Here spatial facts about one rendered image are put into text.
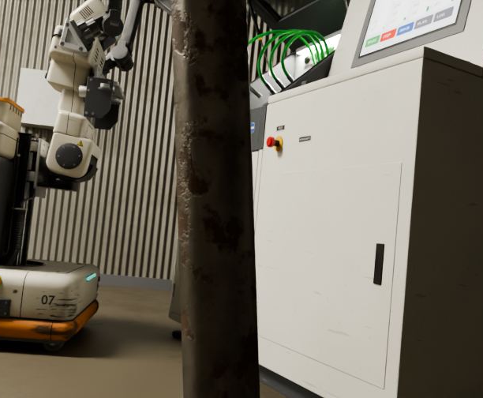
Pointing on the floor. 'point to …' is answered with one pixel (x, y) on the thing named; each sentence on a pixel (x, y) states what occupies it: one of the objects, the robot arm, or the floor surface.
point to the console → (389, 226)
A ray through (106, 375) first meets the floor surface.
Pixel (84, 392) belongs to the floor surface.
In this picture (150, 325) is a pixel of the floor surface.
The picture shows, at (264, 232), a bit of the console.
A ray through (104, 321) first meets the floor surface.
